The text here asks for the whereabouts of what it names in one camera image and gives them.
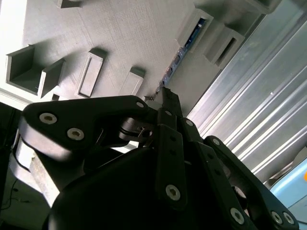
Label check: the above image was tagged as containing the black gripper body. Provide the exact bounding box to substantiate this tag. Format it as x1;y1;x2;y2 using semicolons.
49;148;235;230

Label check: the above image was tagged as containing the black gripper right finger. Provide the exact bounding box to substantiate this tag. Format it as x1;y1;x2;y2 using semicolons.
162;87;301;230

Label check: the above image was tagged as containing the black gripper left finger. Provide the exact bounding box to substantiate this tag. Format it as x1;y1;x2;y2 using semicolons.
18;94;188;212

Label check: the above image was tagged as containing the dark RAM stick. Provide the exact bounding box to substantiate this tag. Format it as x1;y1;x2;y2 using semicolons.
153;18;209;100

